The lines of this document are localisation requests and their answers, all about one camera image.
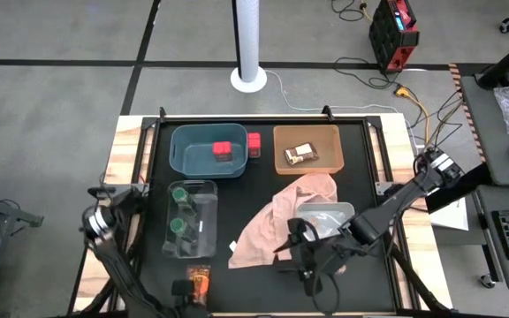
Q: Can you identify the green-lidded spice jar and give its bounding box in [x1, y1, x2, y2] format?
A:
[169, 216, 194, 245]
[170, 185, 199, 214]

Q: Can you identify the grey side desk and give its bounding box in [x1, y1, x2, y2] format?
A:
[460, 74, 509, 187]

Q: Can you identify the red-lidded paprika tin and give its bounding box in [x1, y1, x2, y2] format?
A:
[247, 132, 262, 159]
[211, 140, 233, 163]

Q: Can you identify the pink cloth towel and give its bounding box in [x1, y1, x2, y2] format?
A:
[227, 171, 338, 269]

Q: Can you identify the striped hazard tape strip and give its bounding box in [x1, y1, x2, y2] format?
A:
[448, 63, 488, 163]

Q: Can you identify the orange spice packet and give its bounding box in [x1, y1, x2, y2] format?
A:
[185, 263, 212, 307]

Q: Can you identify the black flat bar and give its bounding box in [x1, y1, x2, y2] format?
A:
[425, 162, 492, 215]

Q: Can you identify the teal plastic bin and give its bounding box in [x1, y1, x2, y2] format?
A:
[169, 122, 249, 179]

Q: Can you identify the clear plastic bin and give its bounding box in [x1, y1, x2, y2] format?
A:
[162, 178, 220, 260]

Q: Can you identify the tall pole with round base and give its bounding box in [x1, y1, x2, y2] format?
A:
[230, 0, 268, 94]

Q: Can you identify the brown packet with white label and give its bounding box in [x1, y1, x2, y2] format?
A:
[284, 141, 320, 167]

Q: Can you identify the red and black equipment box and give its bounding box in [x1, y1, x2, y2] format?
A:
[368, 0, 421, 74]

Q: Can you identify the white paper sheet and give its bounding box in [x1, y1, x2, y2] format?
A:
[429, 193, 471, 232]

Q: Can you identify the orange plastic bin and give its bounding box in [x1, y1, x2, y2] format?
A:
[272, 124, 346, 176]

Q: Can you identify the white translucent plastic bin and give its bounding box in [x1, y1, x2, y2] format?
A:
[296, 201, 356, 243]

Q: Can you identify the grey keyboard desk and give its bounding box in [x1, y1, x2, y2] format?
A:
[475, 184, 509, 294]

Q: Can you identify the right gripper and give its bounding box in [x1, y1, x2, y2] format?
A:
[273, 222, 362, 284]

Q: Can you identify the yellow floor cable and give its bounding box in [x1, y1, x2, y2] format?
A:
[393, 86, 432, 147]

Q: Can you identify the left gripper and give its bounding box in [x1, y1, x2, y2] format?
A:
[165, 278, 214, 318]

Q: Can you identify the white floor cable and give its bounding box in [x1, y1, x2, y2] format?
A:
[265, 69, 417, 145]

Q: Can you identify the black slanted post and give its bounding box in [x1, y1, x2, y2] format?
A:
[477, 28, 509, 90]

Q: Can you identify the black floor cable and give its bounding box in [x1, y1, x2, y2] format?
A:
[332, 56, 400, 90]
[330, 0, 369, 22]

